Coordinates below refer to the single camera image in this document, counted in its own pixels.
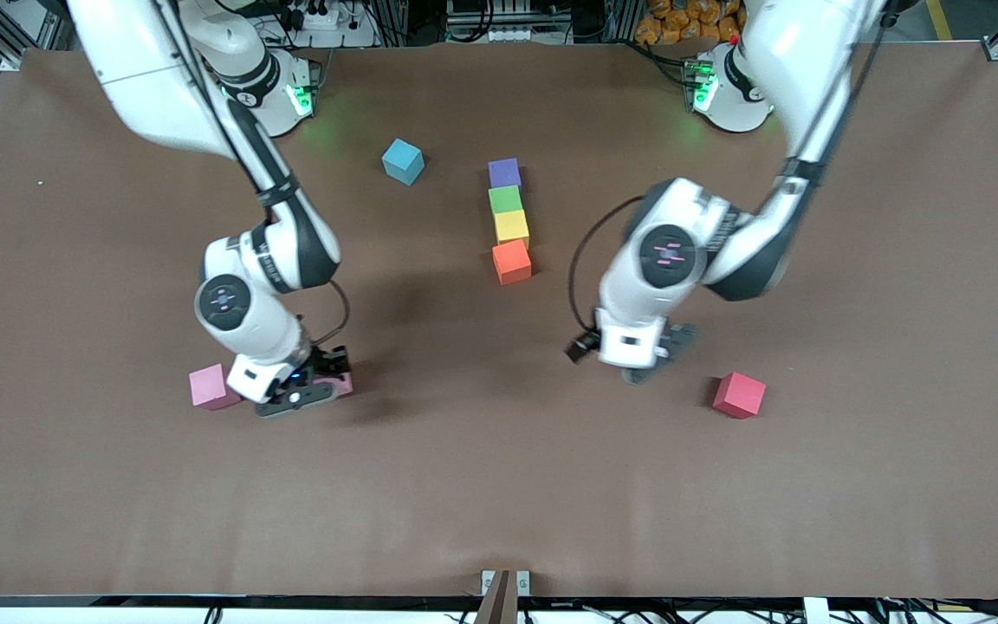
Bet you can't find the orange foam block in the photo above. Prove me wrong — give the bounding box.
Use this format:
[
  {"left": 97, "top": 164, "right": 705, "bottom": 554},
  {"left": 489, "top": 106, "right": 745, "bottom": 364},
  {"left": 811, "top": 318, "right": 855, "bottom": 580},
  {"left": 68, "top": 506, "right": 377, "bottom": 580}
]
[{"left": 492, "top": 239, "right": 534, "bottom": 286}]

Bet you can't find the yellow foam block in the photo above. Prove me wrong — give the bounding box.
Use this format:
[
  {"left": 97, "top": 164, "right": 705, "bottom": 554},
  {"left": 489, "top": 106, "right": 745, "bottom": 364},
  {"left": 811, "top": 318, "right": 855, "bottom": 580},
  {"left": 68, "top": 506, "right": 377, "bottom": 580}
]
[{"left": 494, "top": 209, "right": 531, "bottom": 250}]

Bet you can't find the red foam block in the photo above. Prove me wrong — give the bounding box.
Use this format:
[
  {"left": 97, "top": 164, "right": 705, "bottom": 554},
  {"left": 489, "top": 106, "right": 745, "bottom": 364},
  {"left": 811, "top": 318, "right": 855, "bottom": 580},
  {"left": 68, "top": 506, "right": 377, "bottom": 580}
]
[{"left": 712, "top": 372, "right": 767, "bottom": 419}]

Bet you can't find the teal foam block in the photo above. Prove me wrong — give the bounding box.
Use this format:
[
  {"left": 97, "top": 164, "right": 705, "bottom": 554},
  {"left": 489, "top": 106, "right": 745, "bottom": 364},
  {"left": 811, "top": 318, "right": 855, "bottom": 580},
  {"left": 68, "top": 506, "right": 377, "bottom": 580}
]
[{"left": 381, "top": 138, "right": 426, "bottom": 186}]

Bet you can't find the bag of orange fruits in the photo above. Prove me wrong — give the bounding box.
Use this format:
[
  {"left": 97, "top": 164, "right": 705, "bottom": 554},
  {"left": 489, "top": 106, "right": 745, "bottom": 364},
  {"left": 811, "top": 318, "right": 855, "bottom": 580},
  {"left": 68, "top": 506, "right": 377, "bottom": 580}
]
[{"left": 635, "top": 0, "right": 747, "bottom": 44}]

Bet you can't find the dark electronics rack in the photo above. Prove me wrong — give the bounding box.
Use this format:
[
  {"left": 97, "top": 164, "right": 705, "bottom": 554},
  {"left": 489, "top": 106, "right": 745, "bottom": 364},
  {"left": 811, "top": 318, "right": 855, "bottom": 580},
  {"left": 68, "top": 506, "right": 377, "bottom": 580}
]
[{"left": 443, "top": 0, "right": 608, "bottom": 46}]

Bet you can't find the white power strip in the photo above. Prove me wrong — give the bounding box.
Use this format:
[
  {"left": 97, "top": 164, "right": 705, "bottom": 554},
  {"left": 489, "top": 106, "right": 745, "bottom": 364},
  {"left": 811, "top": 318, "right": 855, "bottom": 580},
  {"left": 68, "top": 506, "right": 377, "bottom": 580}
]
[{"left": 291, "top": 4, "right": 353, "bottom": 31}]

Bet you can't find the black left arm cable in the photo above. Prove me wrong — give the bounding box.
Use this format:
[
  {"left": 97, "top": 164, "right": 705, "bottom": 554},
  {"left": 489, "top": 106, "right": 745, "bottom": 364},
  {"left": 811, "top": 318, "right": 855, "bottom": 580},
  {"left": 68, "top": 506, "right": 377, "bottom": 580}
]
[{"left": 568, "top": 196, "right": 643, "bottom": 339}]

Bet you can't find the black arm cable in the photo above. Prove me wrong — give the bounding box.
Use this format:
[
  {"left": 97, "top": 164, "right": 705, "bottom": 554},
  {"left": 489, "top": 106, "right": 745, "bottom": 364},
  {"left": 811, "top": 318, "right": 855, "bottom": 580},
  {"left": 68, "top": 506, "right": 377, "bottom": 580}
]
[
  {"left": 317, "top": 279, "right": 351, "bottom": 348},
  {"left": 568, "top": 196, "right": 643, "bottom": 339}
]

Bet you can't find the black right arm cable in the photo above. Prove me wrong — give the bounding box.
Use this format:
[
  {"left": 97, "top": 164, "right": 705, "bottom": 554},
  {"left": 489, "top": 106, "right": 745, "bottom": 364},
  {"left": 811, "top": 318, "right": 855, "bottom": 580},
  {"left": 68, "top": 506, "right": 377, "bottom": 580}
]
[{"left": 317, "top": 279, "right": 351, "bottom": 348}]

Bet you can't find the silver bracket with brown post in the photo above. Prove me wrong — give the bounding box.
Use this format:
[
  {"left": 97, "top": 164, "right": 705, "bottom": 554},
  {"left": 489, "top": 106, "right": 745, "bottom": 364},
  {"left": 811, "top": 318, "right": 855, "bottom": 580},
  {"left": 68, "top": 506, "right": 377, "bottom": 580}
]
[{"left": 475, "top": 569, "right": 532, "bottom": 624}]

